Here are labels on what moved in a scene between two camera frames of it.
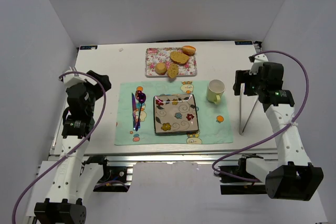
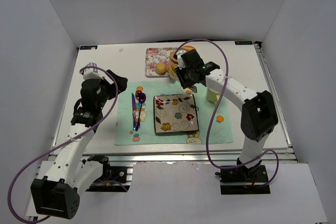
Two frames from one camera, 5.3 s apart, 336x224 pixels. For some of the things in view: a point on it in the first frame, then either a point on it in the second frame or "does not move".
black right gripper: (240, 81) → (181, 74)
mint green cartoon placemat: (214, 122) does not move
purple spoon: (141, 98) does not move
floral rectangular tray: (154, 55) does not move
